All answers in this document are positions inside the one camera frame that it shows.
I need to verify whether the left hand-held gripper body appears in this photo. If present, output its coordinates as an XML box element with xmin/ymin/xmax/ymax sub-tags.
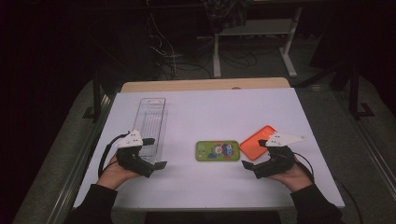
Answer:
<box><xmin>114</xmin><ymin>130</ymin><xmax>156</xmax><ymax>179</ymax></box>

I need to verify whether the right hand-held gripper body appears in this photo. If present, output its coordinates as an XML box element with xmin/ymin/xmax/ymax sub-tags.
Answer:
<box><xmin>252</xmin><ymin>132</ymin><xmax>306</xmax><ymax>180</ymax></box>

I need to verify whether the orange phone case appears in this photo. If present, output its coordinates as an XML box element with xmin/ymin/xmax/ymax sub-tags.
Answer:
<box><xmin>238</xmin><ymin>124</ymin><xmax>278</xmax><ymax>161</ymax></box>

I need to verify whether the clear plastic rack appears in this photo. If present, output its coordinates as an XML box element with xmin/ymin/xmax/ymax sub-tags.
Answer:
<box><xmin>132</xmin><ymin>97</ymin><xmax>169</xmax><ymax>164</ymax></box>

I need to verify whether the person's right hand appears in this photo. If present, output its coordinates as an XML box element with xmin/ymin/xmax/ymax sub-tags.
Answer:
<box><xmin>268</xmin><ymin>161</ymin><xmax>314</xmax><ymax>193</ymax></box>

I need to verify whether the person's left hand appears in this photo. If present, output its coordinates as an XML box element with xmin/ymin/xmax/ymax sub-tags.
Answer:
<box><xmin>96</xmin><ymin>154</ymin><xmax>142</xmax><ymax>190</ymax></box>

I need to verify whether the black metal stand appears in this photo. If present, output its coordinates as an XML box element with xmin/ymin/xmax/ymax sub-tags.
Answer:
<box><xmin>81</xmin><ymin>69</ymin><xmax>107</xmax><ymax>123</ymax></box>
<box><xmin>347</xmin><ymin>60</ymin><xmax>376</xmax><ymax>121</ymax></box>

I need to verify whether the dark checked cloth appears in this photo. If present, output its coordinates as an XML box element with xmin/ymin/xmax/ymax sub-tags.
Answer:
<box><xmin>202</xmin><ymin>0</ymin><xmax>254</xmax><ymax>34</ymax></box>

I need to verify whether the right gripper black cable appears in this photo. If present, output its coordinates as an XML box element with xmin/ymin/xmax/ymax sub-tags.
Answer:
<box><xmin>292</xmin><ymin>151</ymin><xmax>365</xmax><ymax>224</ymax></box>

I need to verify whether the grey metal rail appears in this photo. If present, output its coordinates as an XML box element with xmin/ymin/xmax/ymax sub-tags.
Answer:
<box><xmin>340</xmin><ymin>99</ymin><xmax>396</xmax><ymax>195</ymax></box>
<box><xmin>46</xmin><ymin>92</ymin><xmax>117</xmax><ymax>224</ymax></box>

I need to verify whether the tangle of floor cables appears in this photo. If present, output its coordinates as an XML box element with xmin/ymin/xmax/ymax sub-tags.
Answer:
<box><xmin>145</xmin><ymin>0</ymin><xmax>216</xmax><ymax>80</ymax></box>

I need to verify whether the white metal table frame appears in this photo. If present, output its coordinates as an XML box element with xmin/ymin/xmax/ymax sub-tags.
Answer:
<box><xmin>212</xmin><ymin>6</ymin><xmax>304</xmax><ymax>78</ymax></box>

